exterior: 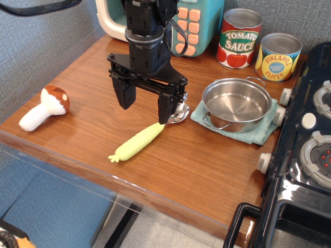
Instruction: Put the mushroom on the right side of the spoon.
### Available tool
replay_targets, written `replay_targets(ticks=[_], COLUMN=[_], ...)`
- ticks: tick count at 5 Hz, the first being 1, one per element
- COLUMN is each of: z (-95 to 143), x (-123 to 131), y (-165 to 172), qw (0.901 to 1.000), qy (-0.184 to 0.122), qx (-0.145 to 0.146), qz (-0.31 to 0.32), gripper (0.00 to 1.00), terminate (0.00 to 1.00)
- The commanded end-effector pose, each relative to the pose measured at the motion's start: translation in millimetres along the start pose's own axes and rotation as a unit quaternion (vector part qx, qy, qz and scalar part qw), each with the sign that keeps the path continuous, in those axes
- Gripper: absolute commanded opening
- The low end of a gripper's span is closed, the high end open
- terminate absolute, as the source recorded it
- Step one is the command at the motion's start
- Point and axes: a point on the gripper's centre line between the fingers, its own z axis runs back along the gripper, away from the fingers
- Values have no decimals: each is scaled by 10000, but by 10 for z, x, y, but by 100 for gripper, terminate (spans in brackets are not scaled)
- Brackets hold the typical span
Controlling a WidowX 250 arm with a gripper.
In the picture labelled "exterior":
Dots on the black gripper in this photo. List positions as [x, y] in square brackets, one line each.
[148, 61]

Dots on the plush brown white mushroom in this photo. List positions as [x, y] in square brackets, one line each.
[53, 101]

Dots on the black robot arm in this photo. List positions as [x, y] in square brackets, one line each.
[149, 18]

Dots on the teal toy microwave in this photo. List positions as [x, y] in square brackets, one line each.
[200, 20]

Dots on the small steel pot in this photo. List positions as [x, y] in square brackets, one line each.
[235, 105]

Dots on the tomato sauce can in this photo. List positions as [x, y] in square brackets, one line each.
[240, 30]

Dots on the light teal cloth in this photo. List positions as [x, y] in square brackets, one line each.
[258, 136]

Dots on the pineapple slices can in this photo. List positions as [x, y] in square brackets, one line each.
[277, 57]

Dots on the black toy stove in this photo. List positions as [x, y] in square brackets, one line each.
[295, 209]

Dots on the orange plush object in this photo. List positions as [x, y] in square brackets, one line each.
[24, 243]

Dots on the spoon with green handle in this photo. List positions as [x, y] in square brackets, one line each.
[135, 144]

